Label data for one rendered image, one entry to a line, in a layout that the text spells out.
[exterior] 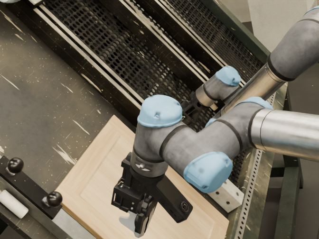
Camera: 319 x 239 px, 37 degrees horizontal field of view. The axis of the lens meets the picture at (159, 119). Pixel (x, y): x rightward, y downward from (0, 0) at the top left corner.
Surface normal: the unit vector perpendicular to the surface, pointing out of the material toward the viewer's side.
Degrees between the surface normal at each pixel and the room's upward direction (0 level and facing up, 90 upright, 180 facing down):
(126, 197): 89
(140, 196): 28
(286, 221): 0
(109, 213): 57
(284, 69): 92
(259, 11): 90
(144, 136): 80
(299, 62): 97
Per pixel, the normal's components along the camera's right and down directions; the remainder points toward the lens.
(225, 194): -0.30, 0.50
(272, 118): -0.59, -0.60
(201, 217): 0.63, -0.54
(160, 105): 0.18, -0.77
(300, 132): -0.74, -0.28
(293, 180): -0.26, -0.86
